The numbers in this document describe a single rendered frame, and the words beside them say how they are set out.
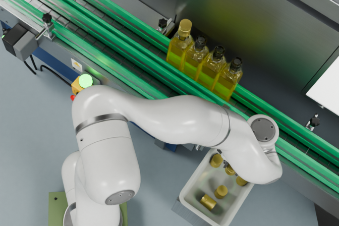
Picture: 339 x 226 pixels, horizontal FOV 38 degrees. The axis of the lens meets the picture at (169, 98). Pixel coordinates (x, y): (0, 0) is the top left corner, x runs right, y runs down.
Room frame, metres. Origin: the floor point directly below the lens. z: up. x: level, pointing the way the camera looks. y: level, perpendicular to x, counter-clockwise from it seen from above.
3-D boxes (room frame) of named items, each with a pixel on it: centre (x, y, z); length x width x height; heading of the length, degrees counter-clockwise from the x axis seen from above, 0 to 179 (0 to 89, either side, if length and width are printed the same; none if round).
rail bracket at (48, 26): (0.74, 0.43, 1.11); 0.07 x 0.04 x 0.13; 159
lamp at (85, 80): (0.66, 0.28, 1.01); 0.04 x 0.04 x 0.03
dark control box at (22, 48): (0.75, 0.54, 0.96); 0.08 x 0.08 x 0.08; 69
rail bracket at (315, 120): (0.66, -0.44, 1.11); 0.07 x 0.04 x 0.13; 159
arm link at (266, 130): (0.47, -0.23, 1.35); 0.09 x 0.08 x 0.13; 30
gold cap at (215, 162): (0.52, -0.20, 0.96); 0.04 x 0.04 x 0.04
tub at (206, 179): (0.43, -0.22, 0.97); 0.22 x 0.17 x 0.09; 159
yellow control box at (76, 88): (0.66, 0.28, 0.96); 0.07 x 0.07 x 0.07; 69
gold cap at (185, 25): (0.76, 0.01, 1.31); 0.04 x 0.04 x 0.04
